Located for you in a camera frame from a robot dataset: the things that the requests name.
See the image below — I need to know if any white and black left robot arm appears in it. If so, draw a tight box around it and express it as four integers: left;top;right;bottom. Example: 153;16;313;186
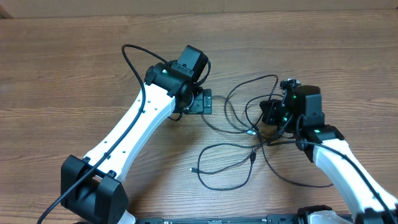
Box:
60;59;211;223

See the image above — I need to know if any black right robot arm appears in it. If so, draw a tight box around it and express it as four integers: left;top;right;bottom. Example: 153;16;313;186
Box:
260;85;397;223

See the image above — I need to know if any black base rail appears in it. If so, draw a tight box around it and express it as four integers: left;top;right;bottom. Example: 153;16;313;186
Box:
136;214;303;224

